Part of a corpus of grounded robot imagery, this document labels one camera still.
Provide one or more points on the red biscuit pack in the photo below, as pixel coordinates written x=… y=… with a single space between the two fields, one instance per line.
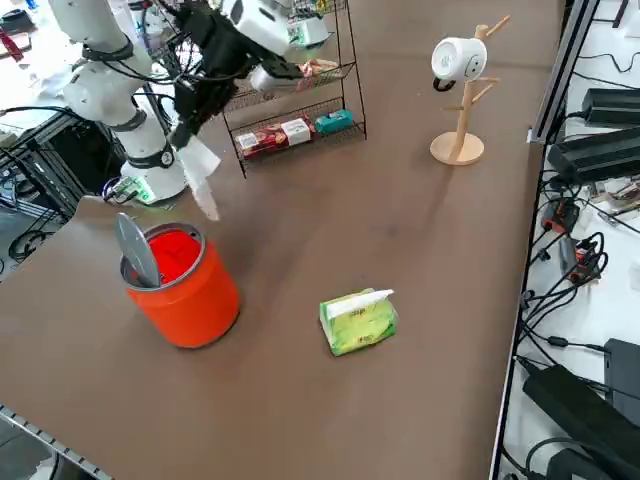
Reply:
x=260 y=141

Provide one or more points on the black equipment cart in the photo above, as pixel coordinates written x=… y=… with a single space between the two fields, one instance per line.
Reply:
x=75 y=150

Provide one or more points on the red black plug adapter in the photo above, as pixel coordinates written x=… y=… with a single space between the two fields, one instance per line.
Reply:
x=562 y=214
x=582 y=262

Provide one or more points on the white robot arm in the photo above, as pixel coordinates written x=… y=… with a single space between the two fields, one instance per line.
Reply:
x=310 y=32
x=110 y=85

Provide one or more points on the black flat box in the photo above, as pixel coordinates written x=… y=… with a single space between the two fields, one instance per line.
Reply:
x=625 y=370

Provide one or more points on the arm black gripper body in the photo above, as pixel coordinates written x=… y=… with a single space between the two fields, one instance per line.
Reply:
x=225 y=40

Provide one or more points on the teal snack pack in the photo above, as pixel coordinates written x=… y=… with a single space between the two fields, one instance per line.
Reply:
x=334 y=122

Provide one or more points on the green tissue pack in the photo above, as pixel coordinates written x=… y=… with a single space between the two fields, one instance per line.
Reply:
x=365 y=335

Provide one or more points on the white mug with face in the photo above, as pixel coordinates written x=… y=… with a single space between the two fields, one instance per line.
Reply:
x=457 y=57

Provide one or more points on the long black power brick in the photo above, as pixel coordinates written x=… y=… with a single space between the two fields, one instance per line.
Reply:
x=570 y=400

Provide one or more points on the wrapped sandwich packet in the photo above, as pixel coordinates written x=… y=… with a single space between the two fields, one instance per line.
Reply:
x=320 y=67

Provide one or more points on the aluminium frame post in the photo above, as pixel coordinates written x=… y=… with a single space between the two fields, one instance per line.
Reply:
x=562 y=65

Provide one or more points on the white paper tissue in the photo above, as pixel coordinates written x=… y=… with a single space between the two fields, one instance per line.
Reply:
x=202 y=160
x=360 y=300

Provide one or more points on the orange round bin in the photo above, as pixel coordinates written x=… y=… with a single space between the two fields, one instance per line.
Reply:
x=200 y=300

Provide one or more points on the wooden mug tree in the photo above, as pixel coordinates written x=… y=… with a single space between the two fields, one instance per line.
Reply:
x=457 y=147

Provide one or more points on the grey round bin lid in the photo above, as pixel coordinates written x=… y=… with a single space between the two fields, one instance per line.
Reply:
x=135 y=250

